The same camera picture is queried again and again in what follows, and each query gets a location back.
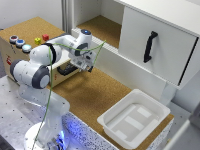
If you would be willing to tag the white cabinet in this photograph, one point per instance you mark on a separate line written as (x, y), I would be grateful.
(156, 8)

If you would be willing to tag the white sliding door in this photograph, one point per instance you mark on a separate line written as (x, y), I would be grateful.
(173, 46)

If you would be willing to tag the wooden drawer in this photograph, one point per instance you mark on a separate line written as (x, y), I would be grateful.
(63, 80)

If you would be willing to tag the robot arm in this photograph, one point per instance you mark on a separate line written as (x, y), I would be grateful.
(31, 71)

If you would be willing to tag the pink block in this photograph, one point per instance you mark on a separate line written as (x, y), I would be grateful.
(45, 37)

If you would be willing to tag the red button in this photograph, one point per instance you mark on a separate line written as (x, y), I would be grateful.
(13, 38)

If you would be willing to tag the yellow block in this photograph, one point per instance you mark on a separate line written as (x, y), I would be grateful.
(37, 41)

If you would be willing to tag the green button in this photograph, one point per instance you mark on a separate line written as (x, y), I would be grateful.
(26, 48)

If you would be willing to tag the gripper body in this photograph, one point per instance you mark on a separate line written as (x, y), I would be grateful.
(82, 60)

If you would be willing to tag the wooden drawer box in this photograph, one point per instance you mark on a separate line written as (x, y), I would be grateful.
(28, 28)

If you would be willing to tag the white plastic box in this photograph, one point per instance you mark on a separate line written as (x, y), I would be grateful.
(133, 120)

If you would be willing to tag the blue button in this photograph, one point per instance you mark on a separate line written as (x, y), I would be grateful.
(20, 42)

